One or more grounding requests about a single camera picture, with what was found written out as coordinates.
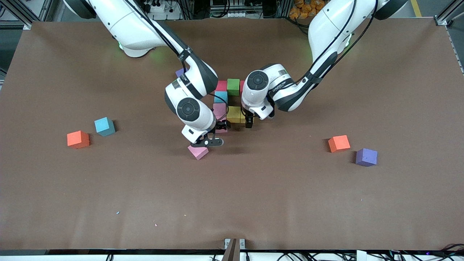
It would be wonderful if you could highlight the aluminium table edge rail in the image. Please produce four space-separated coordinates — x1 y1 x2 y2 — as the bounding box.
447 25 464 75

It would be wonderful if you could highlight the aluminium frame strut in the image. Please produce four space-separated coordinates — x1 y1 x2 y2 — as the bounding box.
0 0 49 30
434 0 464 26

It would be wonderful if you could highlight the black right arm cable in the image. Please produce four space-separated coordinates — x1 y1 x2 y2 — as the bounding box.
125 0 229 122

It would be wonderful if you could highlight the white power strip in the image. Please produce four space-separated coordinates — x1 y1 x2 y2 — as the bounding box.
143 1 171 13
217 10 250 18

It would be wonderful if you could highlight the orange foam cube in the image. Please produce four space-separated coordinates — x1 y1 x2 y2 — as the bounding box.
328 135 351 153
67 130 90 149

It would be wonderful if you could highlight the brown table cover sheet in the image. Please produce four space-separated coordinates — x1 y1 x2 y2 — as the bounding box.
0 18 464 251

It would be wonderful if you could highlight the metal mount bracket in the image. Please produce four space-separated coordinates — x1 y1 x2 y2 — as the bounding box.
224 238 246 261

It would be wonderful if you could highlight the orange plastic pile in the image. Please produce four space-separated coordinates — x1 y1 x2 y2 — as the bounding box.
289 0 327 19

